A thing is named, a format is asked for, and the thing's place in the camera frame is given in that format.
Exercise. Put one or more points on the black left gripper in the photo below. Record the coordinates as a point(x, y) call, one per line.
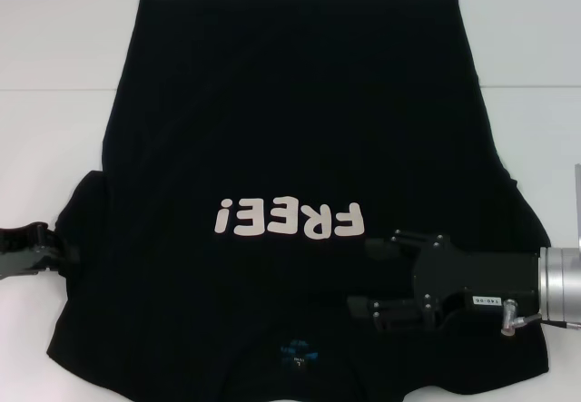
point(13, 252)

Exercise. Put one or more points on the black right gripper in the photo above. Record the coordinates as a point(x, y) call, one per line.
point(476, 275)

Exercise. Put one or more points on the black FREE print t-shirt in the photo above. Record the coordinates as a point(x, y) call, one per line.
point(290, 102)

